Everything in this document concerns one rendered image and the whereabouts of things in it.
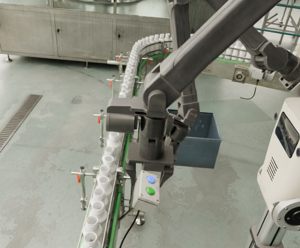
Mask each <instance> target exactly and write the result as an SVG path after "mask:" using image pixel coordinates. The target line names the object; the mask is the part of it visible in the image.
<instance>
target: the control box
mask: <svg viewBox="0 0 300 248"><path fill-rule="evenodd" d="M148 176H153V177H154V179H155V181H154V182H153V183H152V182H150V181H148V179H147V177H148ZM148 187H152V188H153V189H154V194H149V193H148V192H147V188H148ZM158 204H159V176H157V175H154V174H151V173H149V172H146V171H143V170H142V171H141V172H140V174H139V176H138V177H137V180H136V183H135V187H134V196H133V205H132V208H131V209H129V210H128V211H127V212H126V213H125V214H123V215H122V216H121V212H120V218H119V229H120V222H121V220H123V219H124V218H125V217H126V216H127V215H129V214H130V213H131V212H132V211H133V210H135V209H137V210H138V212H137V215H136V217H135V219H134V221H133V223H132V224H131V226H130V228H129V229H128V231H127V233H126V234H125V236H124V238H123V240H122V242H121V244H120V247H119V248H121V246H122V244H123V241H124V239H125V237H126V236H127V234H128V232H129V231H130V229H131V228H132V226H133V225H134V223H135V221H136V219H137V217H138V215H139V212H140V211H143V212H146V213H149V214H152V213H153V211H154V210H155V208H156V207H157V205H158Z"/></svg>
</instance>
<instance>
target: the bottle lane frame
mask: <svg viewBox="0 0 300 248"><path fill-rule="evenodd" d="M140 73H141V68H139V72H138V78H139V79H138V80H137V81H139V82H140ZM137 86H138V89H137V90H135V94H134V96H138V94H139V89H140V87H139V84H138V85H137ZM126 138H127V141H126V146H125V151H124V155H123V156H124V158H123V163H122V166H121V167H123V175H124V176H126V175H127V173H126V171H125V165H126V157H127V151H128V148H129V143H130V139H131V133H128V135H127V137H126ZM125 181H126V179H123V181H122V184H123V186H122V187H119V188H118V190H117V191H118V194H117V197H115V198H116V204H114V205H115V211H114V212H113V213H114V217H113V220H111V221H112V222H113V223H112V228H111V229H109V230H111V234H110V238H107V239H109V245H108V247H107V248H116V244H117V237H118V231H119V218H120V212H121V208H122V206H121V192H122V193H123V194H124V188H125ZM89 214H90V210H89V213H88V217H89ZM82 243H83V236H82V239H81V243H80V247H79V248H81V244H82Z"/></svg>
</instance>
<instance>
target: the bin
mask: <svg viewBox="0 0 300 248"><path fill-rule="evenodd" d="M167 111H168V112H169V113H171V114H174V115H176V116H177V115H178V109H168V108H167ZM189 127H190V132H189V133H188V135H187V136H186V138H185V139H184V141H183V142H182V144H181V145H180V147H179V148H178V150H177V159H178V160H177V161H176V162H175V164H174V165H175V166H187V167H199V168H210V169H214V166H215V162H216V159H217V155H218V151H219V147H220V143H221V142H222V139H221V135H220V132H219V129H218V125H217V122H216V118H215V115H214V113H213V112H201V111H200V116H199V118H198V119H197V120H196V121H195V122H194V124H193V126H189Z"/></svg>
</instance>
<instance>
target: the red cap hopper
mask: <svg viewBox="0 0 300 248"><path fill-rule="evenodd" d="M269 13H270V12H268V13H267V14H266V15H265V17H264V21H263V24H262V29H270V30H276V31H283V29H277V28H271V27H268V26H269V25H271V24H273V25H279V26H285V24H279V23H274V22H275V21H277V20H278V18H276V19H275V20H273V21H272V22H268V21H269V20H270V19H272V18H273V17H275V16H276V15H278V13H276V14H274V15H273V16H271V17H270V18H268V16H269ZM290 18H291V21H290V22H291V23H292V25H287V27H292V28H295V31H290V30H285V32H291V33H294V34H299V35H300V27H299V26H300V17H299V20H298V23H297V24H296V22H295V21H294V19H293V17H292V16H291V15H290ZM266 24H267V25H266ZM259 32H260V33H261V35H263V33H264V31H259ZM291 38H295V42H294V43H293V44H295V45H298V43H297V42H298V39H299V37H297V36H296V37H295V36H291Z"/></svg>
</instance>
